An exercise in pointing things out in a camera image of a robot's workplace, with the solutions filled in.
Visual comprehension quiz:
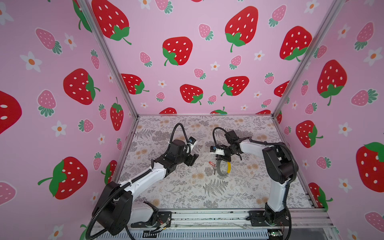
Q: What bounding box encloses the grey strap keyring yellow clasp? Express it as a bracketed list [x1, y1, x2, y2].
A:
[216, 160, 232, 177]

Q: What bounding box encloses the key with red tag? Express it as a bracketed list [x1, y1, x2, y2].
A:
[209, 162, 217, 176]

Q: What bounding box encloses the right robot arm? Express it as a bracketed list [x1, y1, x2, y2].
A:
[210, 137, 299, 226]

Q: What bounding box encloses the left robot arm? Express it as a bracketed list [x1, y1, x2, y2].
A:
[85, 137, 198, 240]

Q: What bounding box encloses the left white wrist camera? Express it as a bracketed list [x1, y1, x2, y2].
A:
[187, 137, 197, 154]

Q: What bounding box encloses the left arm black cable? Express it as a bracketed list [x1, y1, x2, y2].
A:
[169, 122, 191, 145]

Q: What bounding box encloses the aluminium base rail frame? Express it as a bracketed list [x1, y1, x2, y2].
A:
[98, 209, 341, 240]

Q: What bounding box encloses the right corner aluminium post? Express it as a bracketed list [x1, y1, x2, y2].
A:
[272, 0, 345, 120]

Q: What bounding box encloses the corner aluminium post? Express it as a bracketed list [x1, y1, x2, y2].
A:
[272, 0, 345, 120]
[79, 0, 139, 120]

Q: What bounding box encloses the left corner aluminium post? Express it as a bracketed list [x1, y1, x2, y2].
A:
[79, 0, 139, 120]

